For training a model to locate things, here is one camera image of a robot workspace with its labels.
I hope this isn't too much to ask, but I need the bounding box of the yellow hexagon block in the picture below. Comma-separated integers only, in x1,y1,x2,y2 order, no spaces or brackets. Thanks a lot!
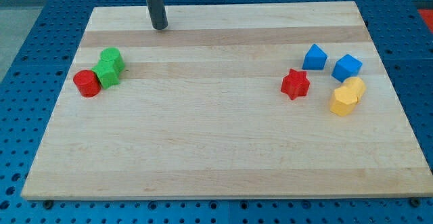
329,86,358,116

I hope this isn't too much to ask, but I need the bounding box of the blue cube block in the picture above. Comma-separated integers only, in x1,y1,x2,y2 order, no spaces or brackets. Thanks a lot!
332,54,363,83

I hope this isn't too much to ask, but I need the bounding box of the green cylinder block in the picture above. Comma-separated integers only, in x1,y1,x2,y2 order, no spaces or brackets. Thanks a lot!
99,47,125,74

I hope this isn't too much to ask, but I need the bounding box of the red cylinder block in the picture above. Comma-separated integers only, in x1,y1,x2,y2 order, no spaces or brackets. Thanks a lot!
73,70,101,97

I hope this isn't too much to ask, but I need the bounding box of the yellow rounded block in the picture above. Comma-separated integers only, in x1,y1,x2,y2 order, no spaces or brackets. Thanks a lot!
342,76,366,102

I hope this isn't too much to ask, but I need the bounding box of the red star block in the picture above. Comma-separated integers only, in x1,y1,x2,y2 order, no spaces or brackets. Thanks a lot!
280,68,310,100

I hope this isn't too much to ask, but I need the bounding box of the green cube block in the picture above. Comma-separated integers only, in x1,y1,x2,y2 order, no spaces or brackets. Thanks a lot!
91,60,120,89

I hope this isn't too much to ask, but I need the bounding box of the dark grey robot arm rod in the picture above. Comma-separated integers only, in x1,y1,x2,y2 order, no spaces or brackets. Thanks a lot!
146,0,168,30

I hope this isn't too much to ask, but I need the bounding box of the blue triangular prism block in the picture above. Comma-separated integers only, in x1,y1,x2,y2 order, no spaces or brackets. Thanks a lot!
302,44,327,70

